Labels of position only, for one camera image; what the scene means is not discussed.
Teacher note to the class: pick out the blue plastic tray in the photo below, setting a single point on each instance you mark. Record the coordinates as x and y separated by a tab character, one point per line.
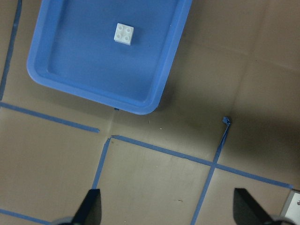
73	49

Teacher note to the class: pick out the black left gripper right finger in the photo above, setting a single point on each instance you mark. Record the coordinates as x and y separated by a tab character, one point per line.
247	211

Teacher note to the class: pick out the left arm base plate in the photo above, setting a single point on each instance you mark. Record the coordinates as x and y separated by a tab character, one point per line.
291	208

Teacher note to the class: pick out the white block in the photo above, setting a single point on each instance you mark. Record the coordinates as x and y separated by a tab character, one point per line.
123	34

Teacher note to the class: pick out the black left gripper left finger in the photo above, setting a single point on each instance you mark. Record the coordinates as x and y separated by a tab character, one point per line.
90	210

